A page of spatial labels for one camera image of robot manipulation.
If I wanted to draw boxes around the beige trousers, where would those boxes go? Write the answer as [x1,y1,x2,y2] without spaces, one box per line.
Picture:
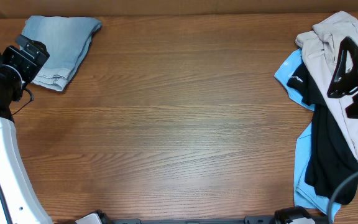
[295,11,358,163]

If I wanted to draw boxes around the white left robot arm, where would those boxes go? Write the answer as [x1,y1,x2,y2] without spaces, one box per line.
[0,35,52,223]

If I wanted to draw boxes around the light blue denim shorts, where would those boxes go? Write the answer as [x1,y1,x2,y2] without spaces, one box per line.
[22,16,102,91]

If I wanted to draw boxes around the light blue t-shirt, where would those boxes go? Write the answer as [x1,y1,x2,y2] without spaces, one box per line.
[273,48,342,217]

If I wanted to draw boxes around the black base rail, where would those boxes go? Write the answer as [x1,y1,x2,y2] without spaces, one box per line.
[54,210,332,224]

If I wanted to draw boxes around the black garment with white logo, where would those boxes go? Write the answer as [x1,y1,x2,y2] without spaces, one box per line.
[287,62,358,205]

